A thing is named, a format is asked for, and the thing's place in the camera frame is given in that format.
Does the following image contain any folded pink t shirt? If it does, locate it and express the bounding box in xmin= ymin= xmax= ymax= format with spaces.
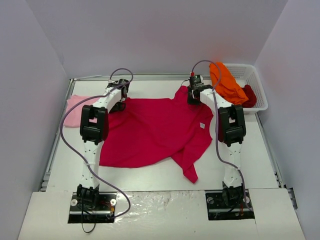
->
xmin=63 ymin=95 xmax=98 ymax=128

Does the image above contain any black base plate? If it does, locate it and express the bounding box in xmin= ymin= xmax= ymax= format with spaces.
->
xmin=205 ymin=190 xmax=255 ymax=221
xmin=67 ymin=193 xmax=117 ymax=224

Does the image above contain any orange t shirt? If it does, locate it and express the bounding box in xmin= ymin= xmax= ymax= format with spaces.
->
xmin=209 ymin=62 xmax=249 ymax=105

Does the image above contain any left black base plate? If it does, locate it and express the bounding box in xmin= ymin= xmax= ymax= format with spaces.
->
xmin=67 ymin=193 xmax=117 ymax=224

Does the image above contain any white plastic basket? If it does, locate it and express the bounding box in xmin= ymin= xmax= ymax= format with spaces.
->
xmin=224 ymin=63 xmax=268 ymax=115

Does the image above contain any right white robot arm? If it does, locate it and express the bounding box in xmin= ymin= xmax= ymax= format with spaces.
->
xmin=187 ymin=73 xmax=247 ymax=207

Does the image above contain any magenta t shirt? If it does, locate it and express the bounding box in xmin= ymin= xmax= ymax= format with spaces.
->
xmin=99 ymin=86 xmax=213 ymax=184

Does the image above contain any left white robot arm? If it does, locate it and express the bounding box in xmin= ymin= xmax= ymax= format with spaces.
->
xmin=76 ymin=79 xmax=130 ymax=209

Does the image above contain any thin black cable loop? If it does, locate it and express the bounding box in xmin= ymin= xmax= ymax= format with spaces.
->
xmin=81 ymin=207 xmax=98 ymax=234

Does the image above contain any dark red t shirt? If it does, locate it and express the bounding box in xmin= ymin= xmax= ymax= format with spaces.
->
xmin=242 ymin=84 xmax=257 ymax=108

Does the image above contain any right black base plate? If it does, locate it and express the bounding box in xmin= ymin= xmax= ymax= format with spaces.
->
xmin=205 ymin=190 xmax=255 ymax=221

